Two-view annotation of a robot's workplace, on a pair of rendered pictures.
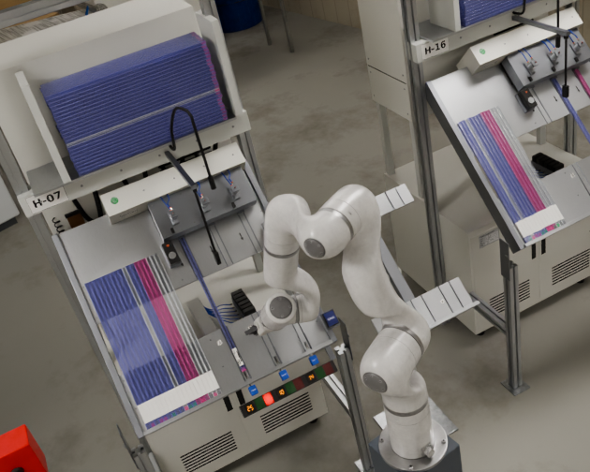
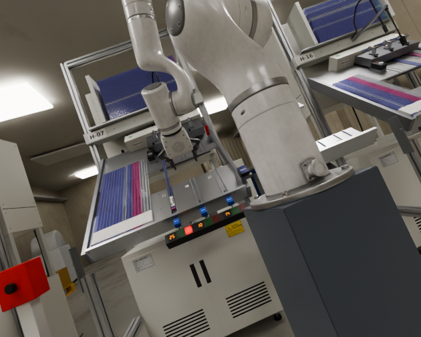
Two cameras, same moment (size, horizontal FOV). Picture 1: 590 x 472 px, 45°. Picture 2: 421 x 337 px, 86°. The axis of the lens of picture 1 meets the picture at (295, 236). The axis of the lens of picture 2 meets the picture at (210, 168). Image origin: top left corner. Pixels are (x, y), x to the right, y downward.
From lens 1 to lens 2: 1.78 m
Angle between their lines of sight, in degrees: 41
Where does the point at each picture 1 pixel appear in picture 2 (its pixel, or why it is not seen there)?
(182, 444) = (163, 313)
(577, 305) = not seen: outside the picture
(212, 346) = (158, 197)
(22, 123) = not seen: hidden behind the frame
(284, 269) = (138, 32)
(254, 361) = (184, 204)
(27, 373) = not seen: hidden behind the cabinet
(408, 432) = (265, 128)
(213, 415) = (186, 289)
